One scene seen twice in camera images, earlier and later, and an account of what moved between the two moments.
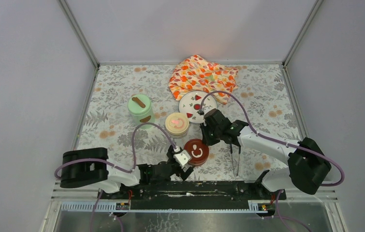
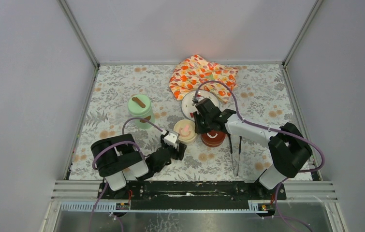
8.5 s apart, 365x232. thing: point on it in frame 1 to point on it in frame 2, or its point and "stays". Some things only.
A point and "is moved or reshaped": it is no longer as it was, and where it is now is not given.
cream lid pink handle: [177, 123] to [186, 129]
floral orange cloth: [194, 74] stays
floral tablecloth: [131, 113] stays
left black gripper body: [176, 168] to [176, 151]
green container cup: [148, 118] stays
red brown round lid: [197, 150] is moved or reshaped
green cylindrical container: [139, 105] stays
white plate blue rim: [190, 102] stays
